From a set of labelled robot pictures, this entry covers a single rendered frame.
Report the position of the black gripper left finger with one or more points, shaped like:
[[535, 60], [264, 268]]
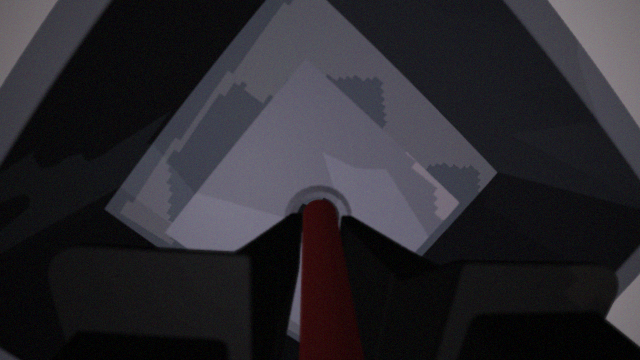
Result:
[[242, 298]]

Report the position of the red peg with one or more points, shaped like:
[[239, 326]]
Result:
[[328, 326]]

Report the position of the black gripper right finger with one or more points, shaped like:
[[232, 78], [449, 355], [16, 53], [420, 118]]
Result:
[[409, 308]]

